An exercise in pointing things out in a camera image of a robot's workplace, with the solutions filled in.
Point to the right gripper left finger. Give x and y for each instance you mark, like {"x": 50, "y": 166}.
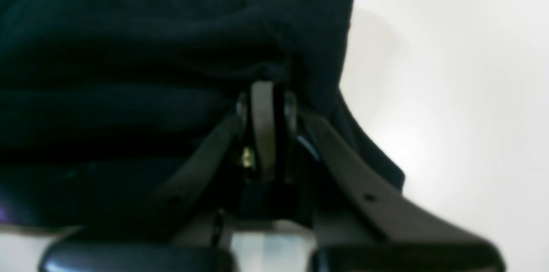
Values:
{"x": 186, "y": 225}

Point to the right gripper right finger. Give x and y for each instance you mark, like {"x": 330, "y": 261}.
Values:
{"x": 361, "y": 223}

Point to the black t-shirt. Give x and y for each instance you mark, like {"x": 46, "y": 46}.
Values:
{"x": 102, "y": 100}

